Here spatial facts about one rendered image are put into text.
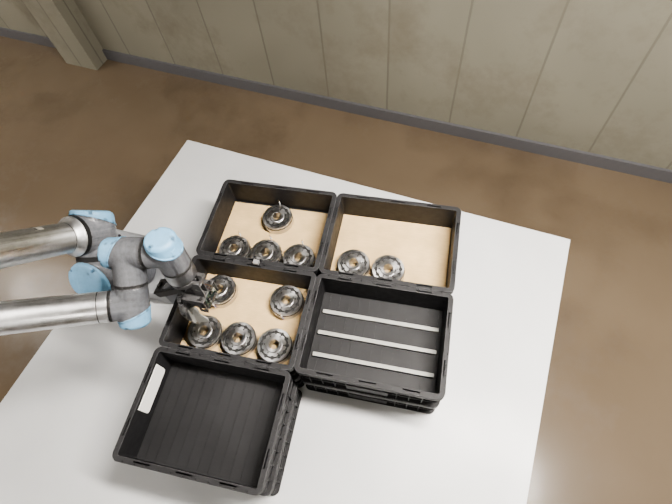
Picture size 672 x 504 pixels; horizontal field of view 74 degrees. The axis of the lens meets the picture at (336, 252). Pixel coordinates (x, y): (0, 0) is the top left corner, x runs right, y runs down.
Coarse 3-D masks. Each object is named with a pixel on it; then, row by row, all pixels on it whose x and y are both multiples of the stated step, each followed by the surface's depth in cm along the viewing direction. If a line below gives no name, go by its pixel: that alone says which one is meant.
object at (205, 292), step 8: (200, 280) 111; (208, 280) 117; (176, 288) 110; (184, 288) 110; (192, 288) 112; (200, 288) 111; (208, 288) 115; (216, 288) 120; (184, 296) 115; (192, 296) 115; (200, 296) 114; (208, 296) 116; (184, 304) 117; (192, 304) 119; (200, 304) 114; (208, 304) 117; (208, 312) 117
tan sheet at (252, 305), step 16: (240, 288) 143; (256, 288) 142; (272, 288) 142; (240, 304) 140; (256, 304) 140; (224, 320) 138; (240, 320) 137; (256, 320) 137; (272, 320) 136; (288, 320) 136; (224, 352) 133; (256, 352) 132
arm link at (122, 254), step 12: (108, 240) 102; (120, 240) 102; (132, 240) 102; (108, 252) 101; (120, 252) 101; (132, 252) 100; (108, 264) 102; (120, 264) 101; (132, 264) 102; (120, 276) 102; (132, 276) 102; (144, 276) 105
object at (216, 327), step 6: (210, 318) 135; (192, 324) 134; (198, 324) 134; (210, 324) 134; (216, 324) 134; (192, 330) 134; (216, 330) 133; (192, 336) 133; (210, 336) 132; (216, 336) 132; (192, 342) 132; (198, 342) 132; (204, 342) 132; (210, 342) 131
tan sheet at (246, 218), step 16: (240, 208) 159; (256, 208) 158; (240, 224) 155; (256, 224) 155; (304, 224) 153; (320, 224) 152; (256, 240) 151; (288, 240) 150; (304, 240) 150; (320, 240) 149
